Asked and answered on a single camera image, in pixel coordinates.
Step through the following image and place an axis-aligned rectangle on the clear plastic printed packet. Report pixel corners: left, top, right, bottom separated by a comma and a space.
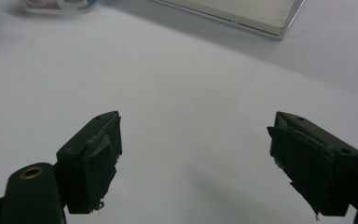
20, 0, 102, 14

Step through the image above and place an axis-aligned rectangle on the white flat box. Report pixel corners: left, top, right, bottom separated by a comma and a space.
150, 0, 306, 41

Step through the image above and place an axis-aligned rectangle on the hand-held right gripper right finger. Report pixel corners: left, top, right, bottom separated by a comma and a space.
267, 111, 358, 217

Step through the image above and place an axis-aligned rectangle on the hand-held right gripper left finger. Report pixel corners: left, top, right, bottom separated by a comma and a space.
55, 110, 123, 215

